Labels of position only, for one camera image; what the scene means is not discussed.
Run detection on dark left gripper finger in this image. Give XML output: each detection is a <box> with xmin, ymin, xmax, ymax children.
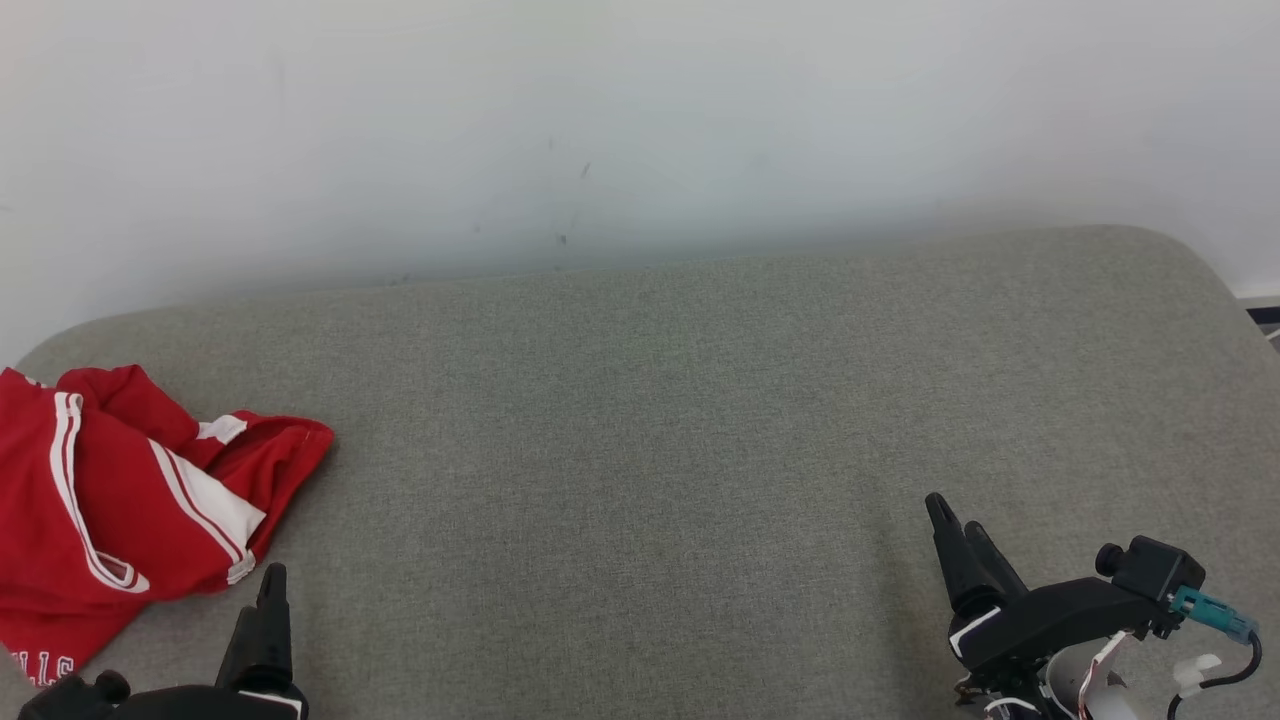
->
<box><xmin>255</xmin><ymin>562</ymin><xmax>294</xmax><ymax>691</ymax></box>
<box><xmin>215</xmin><ymin>605</ymin><xmax>259</xmax><ymax>691</ymax></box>

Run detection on thin red white wires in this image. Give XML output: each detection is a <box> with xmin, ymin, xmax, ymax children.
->
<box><xmin>1075</xmin><ymin>632</ymin><xmax>1131</xmax><ymax>720</ymax></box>

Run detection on white cable tag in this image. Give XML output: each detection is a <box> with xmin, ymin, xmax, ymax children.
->
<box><xmin>1172</xmin><ymin>653</ymin><xmax>1223</xmax><ymax>698</ymax></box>

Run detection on red shorts with white stripe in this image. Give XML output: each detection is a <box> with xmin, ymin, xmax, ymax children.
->
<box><xmin>0</xmin><ymin>585</ymin><xmax>151</xmax><ymax>691</ymax></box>

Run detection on grey fabric sofa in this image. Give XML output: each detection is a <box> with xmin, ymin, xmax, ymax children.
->
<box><xmin>0</xmin><ymin>225</ymin><xmax>1280</xmax><ymax>720</ymax></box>

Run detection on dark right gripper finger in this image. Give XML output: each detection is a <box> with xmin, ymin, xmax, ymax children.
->
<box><xmin>964</xmin><ymin>522</ymin><xmax>1030</xmax><ymax>603</ymax></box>
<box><xmin>925</xmin><ymin>493</ymin><xmax>1005</xmax><ymax>619</ymax></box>

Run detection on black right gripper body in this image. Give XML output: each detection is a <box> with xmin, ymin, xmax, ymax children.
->
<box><xmin>946</xmin><ymin>576</ymin><xmax>1183</xmax><ymax>709</ymax></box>

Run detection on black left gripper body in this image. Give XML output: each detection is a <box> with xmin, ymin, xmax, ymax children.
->
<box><xmin>110</xmin><ymin>683</ymin><xmax>309</xmax><ymax>720</ymax></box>

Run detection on red jersey with white sleeves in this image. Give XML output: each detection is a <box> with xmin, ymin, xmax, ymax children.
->
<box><xmin>0</xmin><ymin>364</ymin><xmax>336</xmax><ymax>606</ymax></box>

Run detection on black right cable teal plug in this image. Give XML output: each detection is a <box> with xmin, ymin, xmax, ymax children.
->
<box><xmin>1168</xmin><ymin>585</ymin><xmax>1263</xmax><ymax>720</ymax></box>

